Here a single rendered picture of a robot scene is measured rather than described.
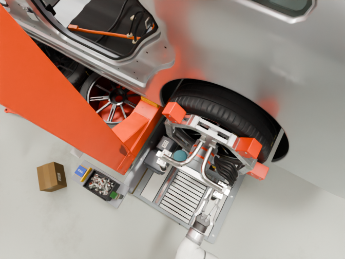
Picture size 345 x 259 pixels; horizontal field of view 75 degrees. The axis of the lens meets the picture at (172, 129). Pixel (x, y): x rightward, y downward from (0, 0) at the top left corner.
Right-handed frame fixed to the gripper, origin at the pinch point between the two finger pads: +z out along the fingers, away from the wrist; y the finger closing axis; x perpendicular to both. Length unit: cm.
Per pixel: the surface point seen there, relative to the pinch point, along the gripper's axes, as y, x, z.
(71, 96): -60, 69, -3
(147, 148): -66, -70, 15
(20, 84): -60, 86, -10
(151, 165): -49, -43, 1
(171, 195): -27, -77, -10
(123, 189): -57, -38, -25
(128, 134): -64, -1, 7
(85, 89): -129, -33, 28
